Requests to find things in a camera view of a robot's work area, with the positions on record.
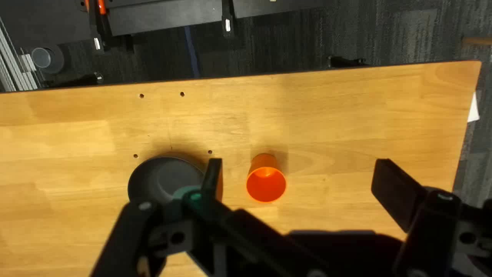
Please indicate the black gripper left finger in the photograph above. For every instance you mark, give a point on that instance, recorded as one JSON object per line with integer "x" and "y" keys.
{"x": 213, "y": 178}

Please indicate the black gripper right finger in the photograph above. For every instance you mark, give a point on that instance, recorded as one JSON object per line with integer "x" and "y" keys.
{"x": 400, "y": 193}

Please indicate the orange block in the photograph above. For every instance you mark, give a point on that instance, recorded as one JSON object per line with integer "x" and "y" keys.
{"x": 267, "y": 182}

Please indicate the black bowl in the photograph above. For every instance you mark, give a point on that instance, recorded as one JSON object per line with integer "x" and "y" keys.
{"x": 154, "y": 185}

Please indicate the white paper sheet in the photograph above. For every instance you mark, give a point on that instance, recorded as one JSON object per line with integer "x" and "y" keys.
{"x": 473, "y": 108}

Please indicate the small black table clamp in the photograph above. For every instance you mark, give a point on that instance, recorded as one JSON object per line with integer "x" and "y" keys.
{"x": 347, "y": 62}

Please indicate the black board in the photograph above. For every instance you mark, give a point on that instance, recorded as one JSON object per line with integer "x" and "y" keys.
{"x": 170, "y": 14}

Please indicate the orange black clamp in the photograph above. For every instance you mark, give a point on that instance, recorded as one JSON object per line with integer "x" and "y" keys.
{"x": 99, "y": 21}

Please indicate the aluminium frame rail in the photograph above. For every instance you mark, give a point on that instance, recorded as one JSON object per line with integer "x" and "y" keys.
{"x": 13, "y": 62}

